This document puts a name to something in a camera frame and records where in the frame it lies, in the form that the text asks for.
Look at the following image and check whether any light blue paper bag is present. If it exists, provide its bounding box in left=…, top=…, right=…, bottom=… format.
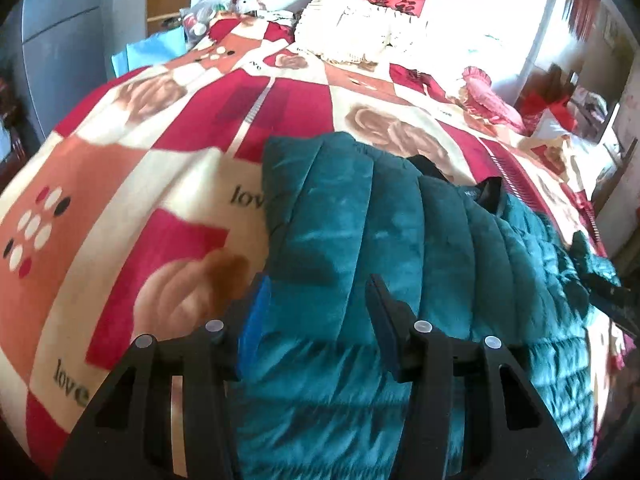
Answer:
left=112, top=28, right=186, bottom=77

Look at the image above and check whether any pink ruffled heart cushion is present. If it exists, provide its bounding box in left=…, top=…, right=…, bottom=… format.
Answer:
left=461, top=66, right=525, bottom=133

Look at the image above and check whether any grey refrigerator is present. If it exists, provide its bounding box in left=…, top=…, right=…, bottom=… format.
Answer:
left=1, top=0, right=107, bottom=145

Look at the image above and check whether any cream fringed pillow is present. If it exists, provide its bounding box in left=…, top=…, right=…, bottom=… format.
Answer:
left=293, top=0, right=482, bottom=66

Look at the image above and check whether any santa plush toy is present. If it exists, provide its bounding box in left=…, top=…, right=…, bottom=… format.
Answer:
left=231, top=0, right=266, bottom=14

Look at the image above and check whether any red orange patterned blanket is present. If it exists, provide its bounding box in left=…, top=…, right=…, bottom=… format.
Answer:
left=1, top=15, right=620, bottom=472

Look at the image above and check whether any teal quilted down jacket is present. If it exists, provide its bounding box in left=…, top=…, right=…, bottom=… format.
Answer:
left=230, top=133, right=618, bottom=479

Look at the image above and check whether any white pillow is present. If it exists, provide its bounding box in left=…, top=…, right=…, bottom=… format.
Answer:
left=528, top=112, right=615, bottom=200

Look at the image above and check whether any red gift bag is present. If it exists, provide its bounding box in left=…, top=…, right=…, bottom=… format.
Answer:
left=516, top=92, right=577, bottom=136

